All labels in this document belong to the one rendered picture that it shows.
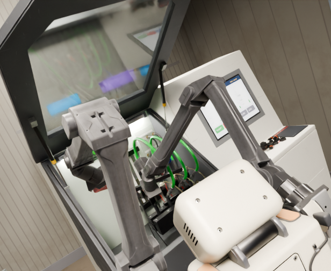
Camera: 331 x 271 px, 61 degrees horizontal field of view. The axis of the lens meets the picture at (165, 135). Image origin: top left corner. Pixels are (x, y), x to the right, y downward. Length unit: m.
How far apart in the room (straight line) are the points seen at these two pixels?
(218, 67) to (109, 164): 1.42
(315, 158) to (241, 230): 1.38
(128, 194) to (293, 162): 1.31
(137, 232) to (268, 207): 0.28
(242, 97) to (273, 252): 1.36
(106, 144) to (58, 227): 3.15
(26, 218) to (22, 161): 0.64
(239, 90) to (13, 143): 2.45
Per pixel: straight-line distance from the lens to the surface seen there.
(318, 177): 1.98
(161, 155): 1.15
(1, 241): 3.68
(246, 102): 1.89
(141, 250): 0.68
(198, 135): 1.62
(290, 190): 0.82
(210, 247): 0.59
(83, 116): 0.55
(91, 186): 1.08
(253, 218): 0.62
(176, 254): 1.30
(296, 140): 1.79
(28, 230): 3.64
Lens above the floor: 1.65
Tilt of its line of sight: 13 degrees down
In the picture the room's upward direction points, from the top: 23 degrees counter-clockwise
